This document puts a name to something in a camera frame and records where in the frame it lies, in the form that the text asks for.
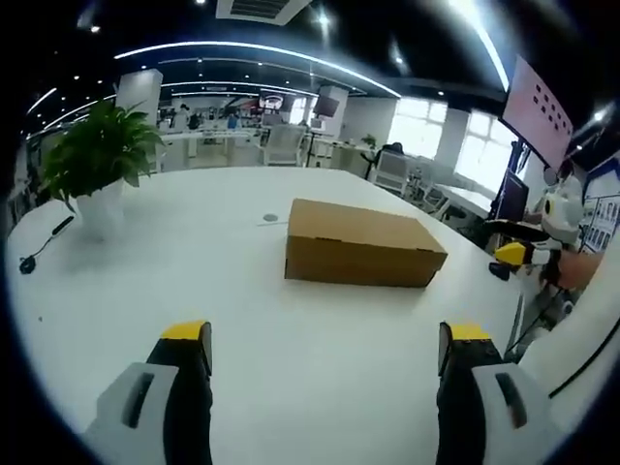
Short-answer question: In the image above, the large wall screen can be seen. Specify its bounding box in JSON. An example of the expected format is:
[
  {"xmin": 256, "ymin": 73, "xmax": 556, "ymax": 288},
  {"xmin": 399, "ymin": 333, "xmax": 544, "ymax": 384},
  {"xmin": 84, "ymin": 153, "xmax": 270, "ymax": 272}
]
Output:
[{"xmin": 500, "ymin": 54, "xmax": 576, "ymax": 167}]

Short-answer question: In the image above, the person's right hand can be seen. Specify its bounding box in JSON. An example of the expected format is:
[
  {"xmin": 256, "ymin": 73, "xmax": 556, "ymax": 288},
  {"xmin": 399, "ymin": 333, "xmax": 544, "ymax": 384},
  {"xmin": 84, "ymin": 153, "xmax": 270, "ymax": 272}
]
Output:
[{"xmin": 552, "ymin": 251, "xmax": 606, "ymax": 293}]

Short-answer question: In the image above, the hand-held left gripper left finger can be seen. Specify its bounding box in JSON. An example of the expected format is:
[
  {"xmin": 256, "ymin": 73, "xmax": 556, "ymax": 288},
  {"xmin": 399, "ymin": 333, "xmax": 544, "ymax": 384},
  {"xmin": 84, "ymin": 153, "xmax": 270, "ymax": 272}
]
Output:
[{"xmin": 84, "ymin": 319, "xmax": 214, "ymax": 465}]

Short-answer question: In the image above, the white mesh office chair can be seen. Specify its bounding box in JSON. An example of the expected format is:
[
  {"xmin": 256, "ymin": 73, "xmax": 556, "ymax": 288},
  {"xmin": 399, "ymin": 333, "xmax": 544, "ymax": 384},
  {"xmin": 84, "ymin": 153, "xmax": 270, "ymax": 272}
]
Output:
[{"xmin": 263, "ymin": 124, "xmax": 310, "ymax": 167}]

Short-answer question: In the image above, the white office chair dark cushion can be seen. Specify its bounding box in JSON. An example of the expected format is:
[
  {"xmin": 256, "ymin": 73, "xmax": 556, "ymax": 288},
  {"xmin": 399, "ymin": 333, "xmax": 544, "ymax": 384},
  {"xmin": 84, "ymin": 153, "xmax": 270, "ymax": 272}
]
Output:
[{"xmin": 374, "ymin": 148, "xmax": 414, "ymax": 194}]

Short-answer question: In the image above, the green potted plant white pot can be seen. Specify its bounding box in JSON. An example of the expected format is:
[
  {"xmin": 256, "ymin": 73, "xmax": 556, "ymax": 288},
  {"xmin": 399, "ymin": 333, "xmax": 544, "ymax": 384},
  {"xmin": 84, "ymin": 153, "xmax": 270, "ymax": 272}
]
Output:
[{"xmin": 40, "ymin": 99, "xmax": 167, "ymax": 243}]

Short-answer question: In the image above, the blue wall poster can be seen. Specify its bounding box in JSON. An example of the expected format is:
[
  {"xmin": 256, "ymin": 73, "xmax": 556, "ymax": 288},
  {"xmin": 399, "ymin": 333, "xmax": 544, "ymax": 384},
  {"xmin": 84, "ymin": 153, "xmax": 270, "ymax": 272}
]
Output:
[{"xmin": 579, "ymin": 158, "xmax": 620, "ymax": 256}]

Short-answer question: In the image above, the thin black cable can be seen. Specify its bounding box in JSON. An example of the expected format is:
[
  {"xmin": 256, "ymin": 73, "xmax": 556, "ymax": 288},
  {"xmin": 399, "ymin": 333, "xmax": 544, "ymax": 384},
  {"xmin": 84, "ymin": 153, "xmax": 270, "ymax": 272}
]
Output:
[{"xmin": 548, "ymin": 328, "xmax": 620, "ymax": 399}]

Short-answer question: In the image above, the ceiling air vent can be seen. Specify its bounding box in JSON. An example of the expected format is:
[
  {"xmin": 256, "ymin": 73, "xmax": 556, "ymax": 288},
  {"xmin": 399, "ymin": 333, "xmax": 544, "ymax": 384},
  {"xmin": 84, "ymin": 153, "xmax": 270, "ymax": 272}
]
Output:
[{"xmin": 215, "ymin": 0, "xmax": 297, "ymax": 26}]

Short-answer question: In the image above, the brown cardboard shoe box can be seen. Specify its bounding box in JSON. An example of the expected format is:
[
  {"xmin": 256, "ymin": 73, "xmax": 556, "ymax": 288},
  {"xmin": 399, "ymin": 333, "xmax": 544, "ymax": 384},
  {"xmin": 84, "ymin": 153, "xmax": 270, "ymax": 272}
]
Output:
[{"xmin": 284, "ymin": 197, "xmax": 449, "ymax": 289}]

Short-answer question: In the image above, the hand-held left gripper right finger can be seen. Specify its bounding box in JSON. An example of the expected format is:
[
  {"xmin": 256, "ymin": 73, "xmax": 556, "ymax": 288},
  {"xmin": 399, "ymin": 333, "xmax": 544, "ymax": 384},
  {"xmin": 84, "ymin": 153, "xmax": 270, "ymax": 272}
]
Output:
[{"xmin": 435, "ymin": 319, "xmax": 551, "ymax": 465}]

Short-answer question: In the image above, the black computer monitor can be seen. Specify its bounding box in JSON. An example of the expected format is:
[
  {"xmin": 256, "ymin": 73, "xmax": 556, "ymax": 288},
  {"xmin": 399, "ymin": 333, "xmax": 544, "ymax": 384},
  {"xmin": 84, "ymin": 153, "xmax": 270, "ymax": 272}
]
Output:
[{"xmin": 494, "ymin": 172, "xmax": 530, "ymax": 223}]

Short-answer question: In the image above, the long white office desk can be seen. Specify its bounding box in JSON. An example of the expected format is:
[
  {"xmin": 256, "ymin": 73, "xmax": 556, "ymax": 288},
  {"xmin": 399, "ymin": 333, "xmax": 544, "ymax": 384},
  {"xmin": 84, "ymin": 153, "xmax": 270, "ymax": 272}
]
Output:
[{"xmin": 158, "ymin": 129, "xmax": 265, "ymax": 159}]

